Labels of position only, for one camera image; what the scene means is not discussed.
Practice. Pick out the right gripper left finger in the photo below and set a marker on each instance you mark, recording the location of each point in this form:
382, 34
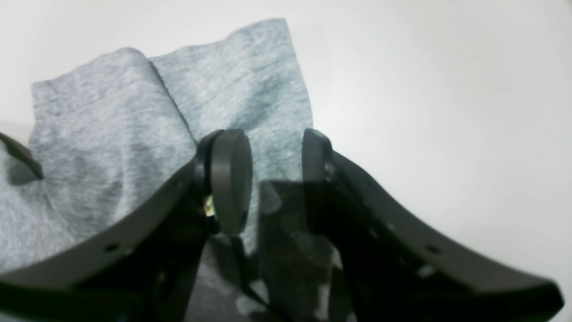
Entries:
143, 268

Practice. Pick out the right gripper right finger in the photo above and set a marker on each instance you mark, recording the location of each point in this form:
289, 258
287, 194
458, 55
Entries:
398, 268

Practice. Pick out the grey T-shirt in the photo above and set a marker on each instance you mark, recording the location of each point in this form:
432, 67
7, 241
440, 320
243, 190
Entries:
108, 134

